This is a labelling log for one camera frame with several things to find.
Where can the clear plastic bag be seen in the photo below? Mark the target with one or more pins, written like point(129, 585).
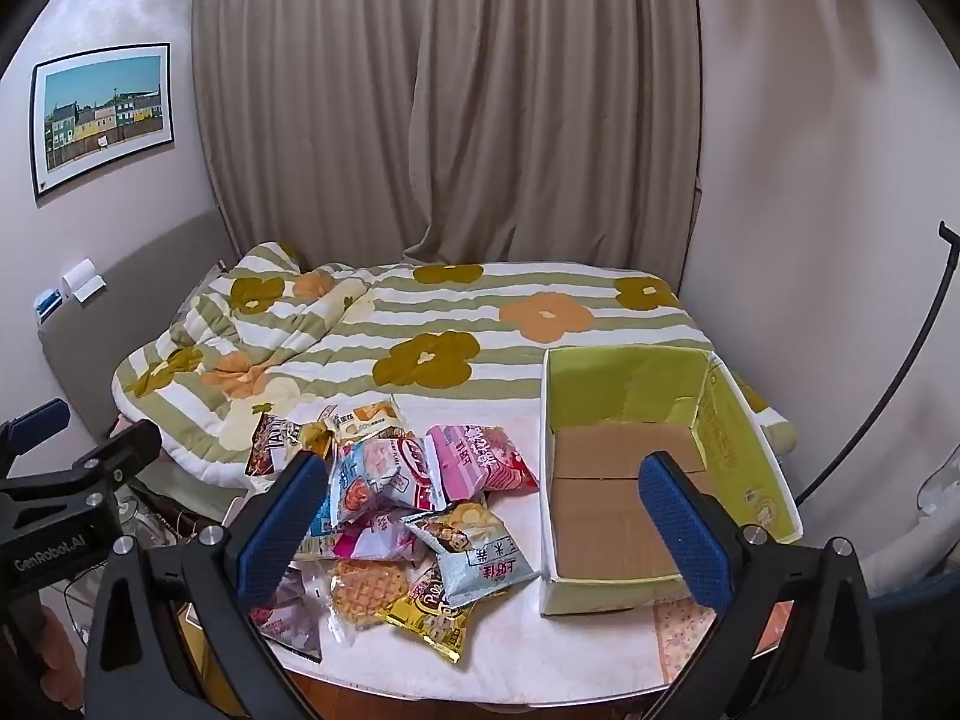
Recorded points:
point(941, 480)

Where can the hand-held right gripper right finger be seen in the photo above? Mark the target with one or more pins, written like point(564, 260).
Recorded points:
point(686, 540)

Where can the small blue wall device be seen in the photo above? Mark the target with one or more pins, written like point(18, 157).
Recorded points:
point(49, 306)

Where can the pale green mattress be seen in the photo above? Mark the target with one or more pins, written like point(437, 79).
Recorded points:
point(195, 495)

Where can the green-lined cardboard box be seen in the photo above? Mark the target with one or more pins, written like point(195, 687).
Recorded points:
point(600, 495)

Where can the white wall switches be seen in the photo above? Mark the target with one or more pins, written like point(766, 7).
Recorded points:
point(81, 281)

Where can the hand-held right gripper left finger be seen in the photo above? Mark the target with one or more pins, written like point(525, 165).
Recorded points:
point(289, 521)

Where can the grey padded headboard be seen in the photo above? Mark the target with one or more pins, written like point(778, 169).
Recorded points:
point(127, 292)

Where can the striped floral blanket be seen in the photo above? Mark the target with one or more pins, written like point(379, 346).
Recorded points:
point(450, 315)

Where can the beige curtain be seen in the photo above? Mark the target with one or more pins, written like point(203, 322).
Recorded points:
point(450, 90)

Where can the framed houses picture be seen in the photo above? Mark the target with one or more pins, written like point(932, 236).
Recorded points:
point(101, 116)

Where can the person's left hand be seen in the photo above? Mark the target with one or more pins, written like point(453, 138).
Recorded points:
point(56, 652)

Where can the pile of snack bags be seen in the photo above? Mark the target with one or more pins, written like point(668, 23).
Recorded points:
point(420, 480)

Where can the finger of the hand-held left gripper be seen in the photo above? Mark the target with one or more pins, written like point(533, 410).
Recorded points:
point(37, 420)
point(112, 457)

